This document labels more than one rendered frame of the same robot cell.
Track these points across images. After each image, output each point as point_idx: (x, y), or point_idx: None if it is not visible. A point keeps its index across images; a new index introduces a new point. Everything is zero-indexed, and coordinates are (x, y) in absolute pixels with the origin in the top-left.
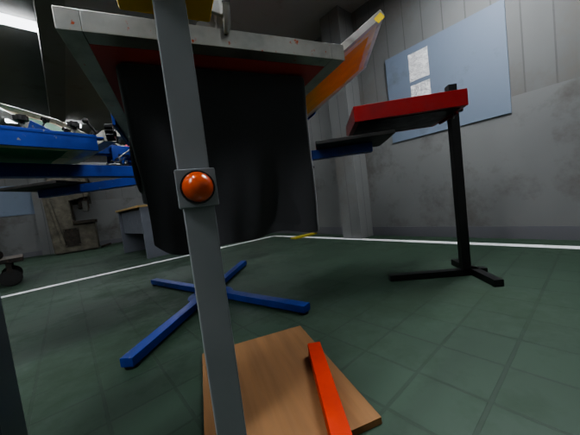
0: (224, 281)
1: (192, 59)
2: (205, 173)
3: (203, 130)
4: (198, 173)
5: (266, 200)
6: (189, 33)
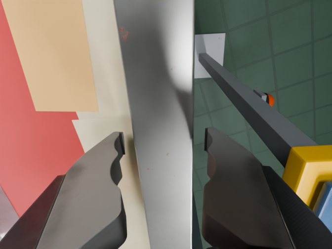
0: (238, 79)
1: (299, 129)
2: (269, 99)
3: (271, 106)
4: (272, 103)
5: None
6: (313, 141)
